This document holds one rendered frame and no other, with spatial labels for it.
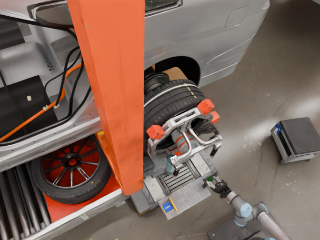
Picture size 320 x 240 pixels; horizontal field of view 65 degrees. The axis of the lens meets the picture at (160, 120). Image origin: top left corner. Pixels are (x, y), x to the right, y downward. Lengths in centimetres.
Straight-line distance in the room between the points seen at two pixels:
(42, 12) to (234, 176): 233
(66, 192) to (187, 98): 122
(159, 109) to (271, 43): 290
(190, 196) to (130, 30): 173
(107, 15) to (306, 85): 353
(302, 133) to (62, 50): 247
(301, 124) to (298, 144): 26
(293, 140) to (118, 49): 243
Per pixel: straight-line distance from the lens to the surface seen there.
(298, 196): 312
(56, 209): 248
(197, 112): 178
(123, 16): 68
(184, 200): 222
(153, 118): 172
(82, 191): 221
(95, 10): 64
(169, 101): 174
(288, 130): 297
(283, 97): 368
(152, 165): 234
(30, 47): 255
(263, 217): 196
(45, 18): 135
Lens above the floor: 259
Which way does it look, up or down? 59 degrees down
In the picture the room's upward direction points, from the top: 7 degrees clockwise
